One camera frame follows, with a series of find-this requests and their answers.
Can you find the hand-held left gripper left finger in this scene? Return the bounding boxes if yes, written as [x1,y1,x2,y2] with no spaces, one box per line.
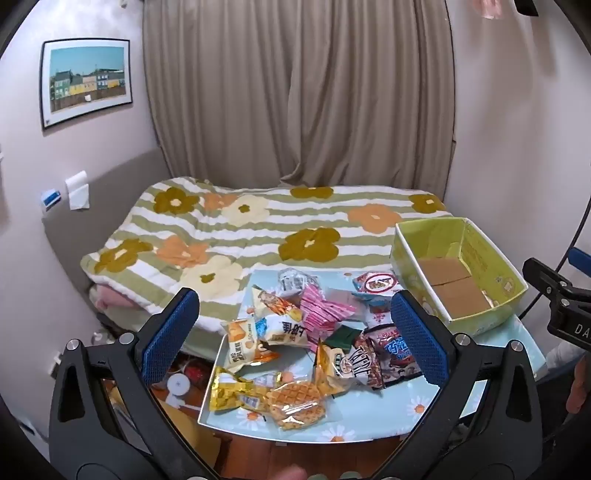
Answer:
[48,287,218,480]

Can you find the white cartoon figures snack packet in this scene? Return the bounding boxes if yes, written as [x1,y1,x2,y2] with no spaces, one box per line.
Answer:
[362,323,423,384]

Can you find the brown striped snack packet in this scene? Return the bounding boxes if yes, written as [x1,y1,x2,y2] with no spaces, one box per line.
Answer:
[344,337,386,391]

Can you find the black cable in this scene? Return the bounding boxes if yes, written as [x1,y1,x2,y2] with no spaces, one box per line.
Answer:
[516,194,591,321]

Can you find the pink hanging object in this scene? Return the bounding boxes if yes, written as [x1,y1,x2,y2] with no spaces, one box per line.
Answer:
[475,0,505,20]

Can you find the pink striped snack packet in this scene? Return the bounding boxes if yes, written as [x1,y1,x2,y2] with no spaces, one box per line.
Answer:
[300,284,358,342]

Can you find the white paper note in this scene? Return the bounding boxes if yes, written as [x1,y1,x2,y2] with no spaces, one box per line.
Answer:
[65,171,90,210]

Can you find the white packet dark letters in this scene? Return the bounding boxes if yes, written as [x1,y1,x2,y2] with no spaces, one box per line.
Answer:
[254,316,309,349]

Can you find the framed houses wall poster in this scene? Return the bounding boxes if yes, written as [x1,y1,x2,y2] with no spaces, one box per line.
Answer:
[39,38,134,131]

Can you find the green cardboard box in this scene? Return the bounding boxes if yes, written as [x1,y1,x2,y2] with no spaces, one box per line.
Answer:
[390,217,529,335]

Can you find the white red-print packet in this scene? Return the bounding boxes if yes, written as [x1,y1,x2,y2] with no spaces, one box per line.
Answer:
[365,300,398,328]

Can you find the beige curtain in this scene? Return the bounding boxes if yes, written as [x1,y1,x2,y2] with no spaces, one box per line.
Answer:
[142,0,458,188]

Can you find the white cloth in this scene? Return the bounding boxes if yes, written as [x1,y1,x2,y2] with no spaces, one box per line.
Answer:
[545,344,586,374]

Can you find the white round object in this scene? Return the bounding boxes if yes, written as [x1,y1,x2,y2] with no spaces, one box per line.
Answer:
[166,373,192,398]

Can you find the yellow green-white snack packet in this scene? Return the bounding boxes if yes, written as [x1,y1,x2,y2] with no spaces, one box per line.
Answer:
[314,339,365,398]

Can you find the striped floral blanket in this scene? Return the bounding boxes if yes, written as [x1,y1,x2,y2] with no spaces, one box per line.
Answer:
[79,175,455,333]

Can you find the silver grey snack packet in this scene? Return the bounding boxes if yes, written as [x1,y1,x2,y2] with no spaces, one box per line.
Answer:
[277,268,319,294]

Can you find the white packet red circle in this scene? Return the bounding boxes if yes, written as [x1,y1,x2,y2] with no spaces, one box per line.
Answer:
[352,271,402,301]

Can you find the light green bedsheet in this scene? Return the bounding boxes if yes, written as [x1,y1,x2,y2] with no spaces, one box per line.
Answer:
[99,302,227,356]

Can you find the clear waffle packet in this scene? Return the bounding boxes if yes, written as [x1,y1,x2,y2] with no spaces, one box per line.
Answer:
[265,378,328,431]

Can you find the person's right hand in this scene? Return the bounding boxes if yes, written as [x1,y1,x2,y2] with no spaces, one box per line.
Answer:
[566,353,591,414]

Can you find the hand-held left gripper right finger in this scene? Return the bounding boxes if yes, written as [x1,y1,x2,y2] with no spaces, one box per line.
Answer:
[374,290,541,480]

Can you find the orange white bread packet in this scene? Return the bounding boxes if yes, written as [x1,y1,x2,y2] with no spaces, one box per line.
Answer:
[223,318,281,374]

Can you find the pink cloth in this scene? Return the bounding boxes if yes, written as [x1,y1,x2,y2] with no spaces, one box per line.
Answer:
[90,285,136,315]

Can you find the orange figure chips packet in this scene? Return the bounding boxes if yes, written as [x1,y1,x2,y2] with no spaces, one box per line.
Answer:
[252,286,303,324]

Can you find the dark green snack packet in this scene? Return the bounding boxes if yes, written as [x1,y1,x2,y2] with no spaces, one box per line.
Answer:
[323,324,363,354]

